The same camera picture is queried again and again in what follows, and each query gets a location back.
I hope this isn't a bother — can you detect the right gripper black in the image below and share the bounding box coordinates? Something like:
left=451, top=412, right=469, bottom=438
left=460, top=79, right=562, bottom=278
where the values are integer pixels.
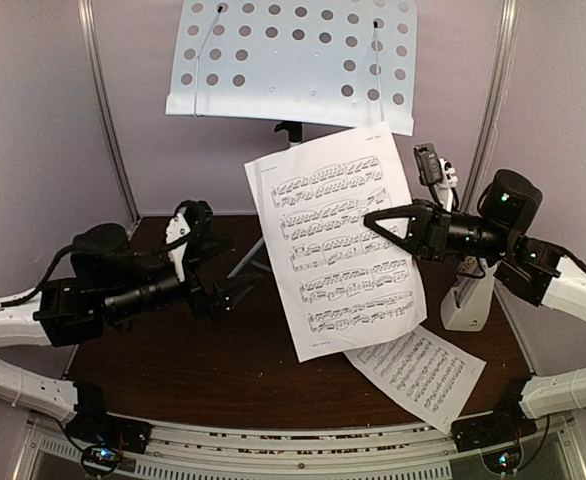
left=363, top=197, right=513, bottom=263

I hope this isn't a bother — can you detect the sheet music page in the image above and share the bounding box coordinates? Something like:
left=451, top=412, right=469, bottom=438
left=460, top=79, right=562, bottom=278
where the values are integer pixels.
left=245, top=122, right=427, bottom=362
left=345, top=326, right=486, bottom=434

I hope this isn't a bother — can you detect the light blue music stand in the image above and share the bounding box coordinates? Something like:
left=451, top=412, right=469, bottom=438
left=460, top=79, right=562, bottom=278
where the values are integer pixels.
left=164, top=0, right=419, bottom=279

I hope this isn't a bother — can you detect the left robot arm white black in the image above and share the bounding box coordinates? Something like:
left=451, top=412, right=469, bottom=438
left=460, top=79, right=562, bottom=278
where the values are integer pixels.
left=0, top=200, right=261, bottom=444

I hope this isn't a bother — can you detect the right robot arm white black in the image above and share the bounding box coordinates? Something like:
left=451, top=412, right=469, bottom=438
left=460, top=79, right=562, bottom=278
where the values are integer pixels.
left=364, top=169, right=586, bottom=322

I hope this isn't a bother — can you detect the white metronome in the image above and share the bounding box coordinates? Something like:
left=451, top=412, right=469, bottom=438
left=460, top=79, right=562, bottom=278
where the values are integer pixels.
left=440, top=260, right=497, bottom=332

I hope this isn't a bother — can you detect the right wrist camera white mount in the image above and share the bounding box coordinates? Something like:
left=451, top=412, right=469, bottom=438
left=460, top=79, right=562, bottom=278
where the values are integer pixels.
left=413, top=143, right=460, bottom=212

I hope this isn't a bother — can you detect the aluminium corner post right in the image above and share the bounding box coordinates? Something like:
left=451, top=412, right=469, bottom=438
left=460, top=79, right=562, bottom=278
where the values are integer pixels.
left=461, top=0, right=520, bottom=211

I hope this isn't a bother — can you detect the aluminium corner post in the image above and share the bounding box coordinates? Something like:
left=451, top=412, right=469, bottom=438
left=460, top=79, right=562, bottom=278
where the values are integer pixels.
left=77, top=0, right=142, bottom=232
left=461, top=0, right=520, bottom=211

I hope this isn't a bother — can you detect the aluminium front rail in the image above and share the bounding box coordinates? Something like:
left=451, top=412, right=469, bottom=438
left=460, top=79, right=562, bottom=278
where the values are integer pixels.
left=22, top=394, right=574, bottom=480

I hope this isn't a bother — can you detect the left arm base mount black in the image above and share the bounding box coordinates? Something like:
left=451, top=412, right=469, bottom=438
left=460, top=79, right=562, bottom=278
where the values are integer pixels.
left=64, top=414, right=152, bottom=454

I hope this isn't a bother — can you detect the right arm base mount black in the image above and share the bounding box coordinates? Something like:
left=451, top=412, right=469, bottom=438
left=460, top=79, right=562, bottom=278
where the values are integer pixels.
left=451, top=411, right=537, bottom=452

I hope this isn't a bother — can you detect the aluminium corner post left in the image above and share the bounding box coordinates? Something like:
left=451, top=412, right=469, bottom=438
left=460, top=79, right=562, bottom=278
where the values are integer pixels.
left=77, top=0, right=142, bottom=232

